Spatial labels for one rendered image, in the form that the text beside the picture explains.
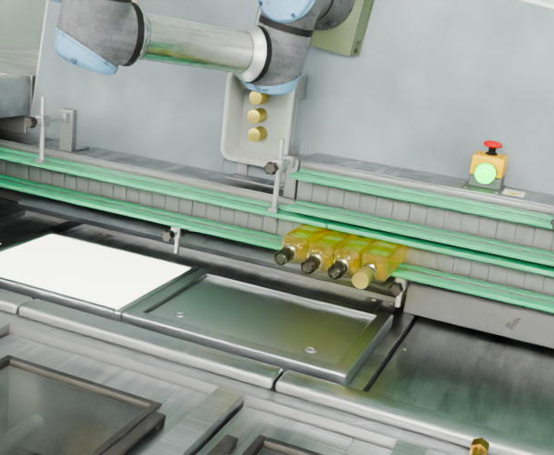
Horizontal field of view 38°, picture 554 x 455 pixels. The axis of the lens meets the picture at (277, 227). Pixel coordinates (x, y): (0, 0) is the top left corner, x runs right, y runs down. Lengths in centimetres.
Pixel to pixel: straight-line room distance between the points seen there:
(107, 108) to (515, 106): 106
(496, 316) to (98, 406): 88
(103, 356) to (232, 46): 64
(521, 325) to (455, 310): 14
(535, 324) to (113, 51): 103
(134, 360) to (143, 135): 84
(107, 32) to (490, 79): 85
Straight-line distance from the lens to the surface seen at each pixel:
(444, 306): 182
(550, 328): 180
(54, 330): 160
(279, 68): 165
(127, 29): 145
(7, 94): 229
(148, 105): 214
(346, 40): 183
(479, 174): 176
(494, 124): 185
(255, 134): 194
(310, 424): 137
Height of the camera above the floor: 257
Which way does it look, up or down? 64 degrees down
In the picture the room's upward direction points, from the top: 120 degrees counter-clockwise
